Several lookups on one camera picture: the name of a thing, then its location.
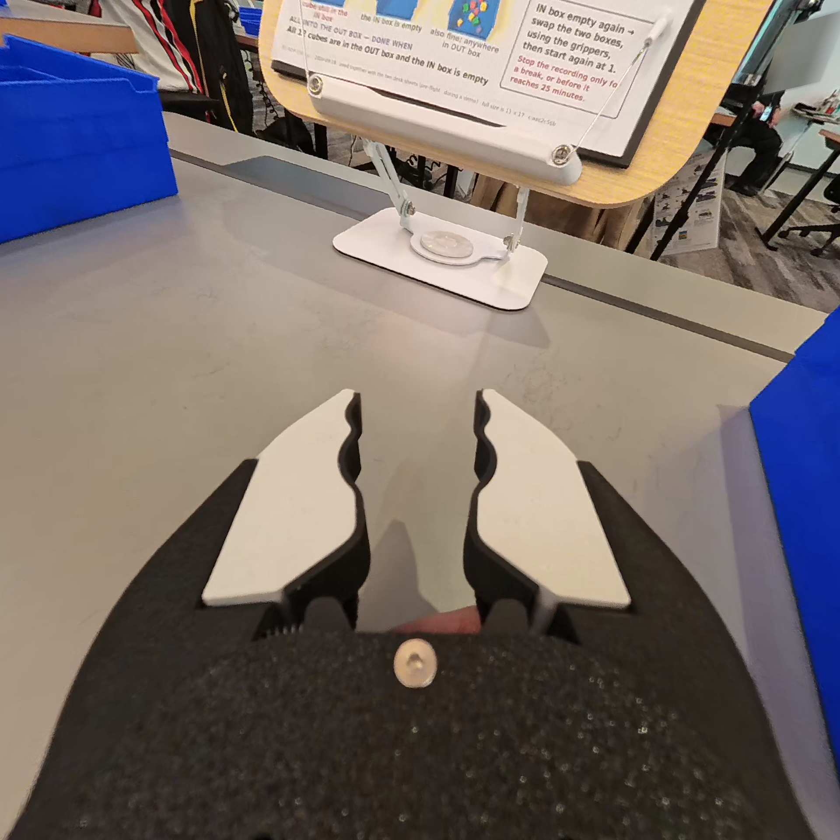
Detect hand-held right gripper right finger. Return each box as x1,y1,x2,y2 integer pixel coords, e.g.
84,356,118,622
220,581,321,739
462,389,633,634

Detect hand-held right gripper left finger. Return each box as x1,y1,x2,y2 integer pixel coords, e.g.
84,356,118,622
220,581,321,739
200,389,371,631

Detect printed paper poster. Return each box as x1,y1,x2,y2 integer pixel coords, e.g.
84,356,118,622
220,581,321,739
651,154,727,258

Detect black office chair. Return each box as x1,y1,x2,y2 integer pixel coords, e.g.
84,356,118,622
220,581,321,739
755,177,840,258

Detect wooden document stand white base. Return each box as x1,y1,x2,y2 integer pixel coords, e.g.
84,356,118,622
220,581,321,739
259,0,775,312

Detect printed instruction sheet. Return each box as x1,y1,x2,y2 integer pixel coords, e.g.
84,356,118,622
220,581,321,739
271,0,703,168

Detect wooden edged table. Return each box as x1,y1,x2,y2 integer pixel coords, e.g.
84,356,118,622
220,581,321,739
0,0,140,55

